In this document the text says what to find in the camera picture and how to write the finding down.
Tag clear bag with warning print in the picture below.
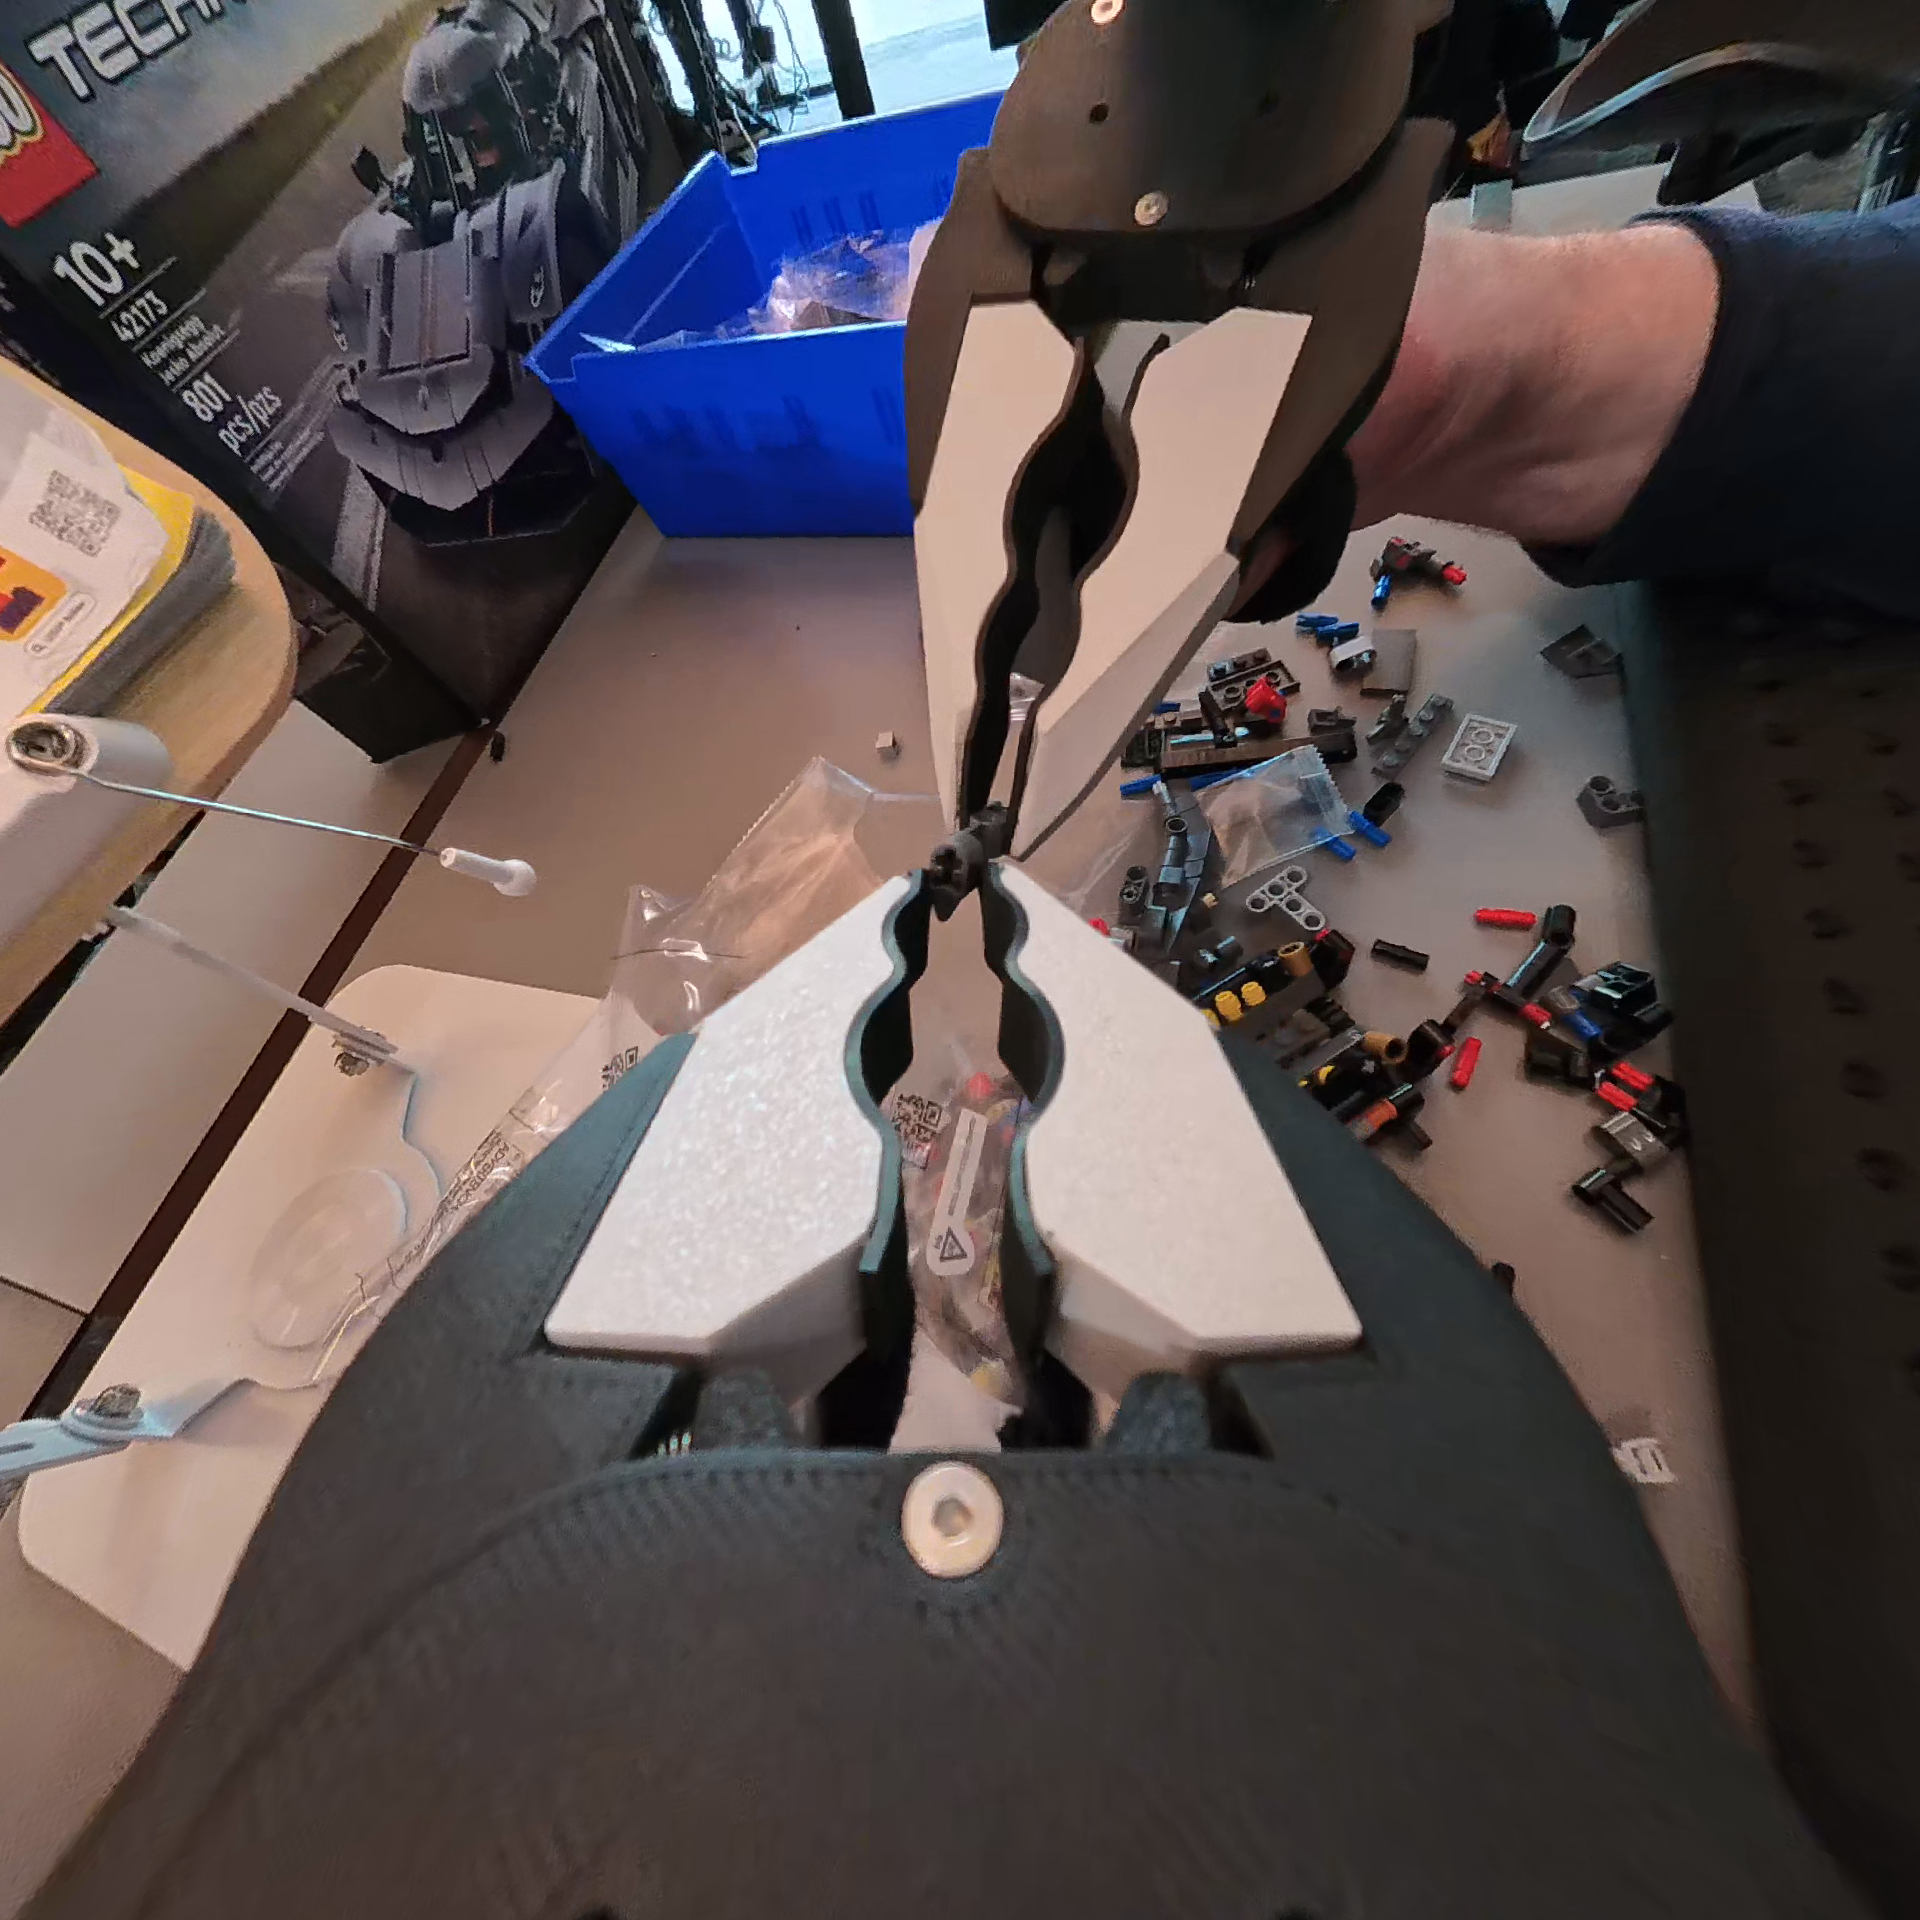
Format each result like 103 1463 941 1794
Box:
246 1034 664 1357

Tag metal page holder wire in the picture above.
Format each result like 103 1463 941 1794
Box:
4 715 542 901

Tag pile of lego pieces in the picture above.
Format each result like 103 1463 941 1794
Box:
1109 530 1692 1243

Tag person's right forearm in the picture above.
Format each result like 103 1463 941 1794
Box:
1532 200 1920 636

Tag clear bag in bin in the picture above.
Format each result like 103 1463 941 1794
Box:
576 230 950 357

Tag grey office chair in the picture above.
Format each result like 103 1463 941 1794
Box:
1521 0 1920 206

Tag black perforated board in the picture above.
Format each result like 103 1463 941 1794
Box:
1626 575 1920 1920

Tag person's right hand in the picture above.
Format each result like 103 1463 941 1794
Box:
1350 224 1722 550

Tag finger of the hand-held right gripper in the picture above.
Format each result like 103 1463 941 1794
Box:
1013 307 1323 862
914 299 1106 826

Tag clear bags of parts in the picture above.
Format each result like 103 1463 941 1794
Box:
612 755 1038 1416

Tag blue plastic bin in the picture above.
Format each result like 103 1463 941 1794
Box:
521 85 1010 542

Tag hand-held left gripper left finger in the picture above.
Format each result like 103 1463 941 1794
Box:
543 874 938 1445

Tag partly built lego engine block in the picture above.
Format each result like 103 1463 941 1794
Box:
1196 928 1438 1160

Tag black lego set box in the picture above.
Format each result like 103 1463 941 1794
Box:
0 0 709 771

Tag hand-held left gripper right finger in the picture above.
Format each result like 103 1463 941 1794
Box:
980 868 1366 1445

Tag small clear zip bag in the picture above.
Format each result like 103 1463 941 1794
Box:
1196 742 1356 889

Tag black metal pole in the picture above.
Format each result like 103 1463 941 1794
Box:
808 0 882 127

